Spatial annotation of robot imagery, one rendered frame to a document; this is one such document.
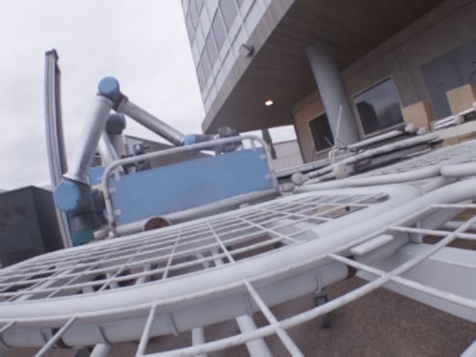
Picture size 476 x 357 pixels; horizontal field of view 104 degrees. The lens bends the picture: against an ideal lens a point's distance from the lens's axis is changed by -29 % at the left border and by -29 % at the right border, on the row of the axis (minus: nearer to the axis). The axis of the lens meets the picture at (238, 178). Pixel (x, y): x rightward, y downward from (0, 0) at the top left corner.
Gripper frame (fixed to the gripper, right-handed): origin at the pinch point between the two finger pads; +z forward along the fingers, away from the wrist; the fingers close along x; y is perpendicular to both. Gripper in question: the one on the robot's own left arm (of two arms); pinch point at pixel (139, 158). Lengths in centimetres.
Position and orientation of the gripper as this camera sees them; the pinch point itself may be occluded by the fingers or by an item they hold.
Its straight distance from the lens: 110.2
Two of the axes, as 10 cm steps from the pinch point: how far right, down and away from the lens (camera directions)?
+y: 9.3, -2.2, 3.0
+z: 3.2, 0.7, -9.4
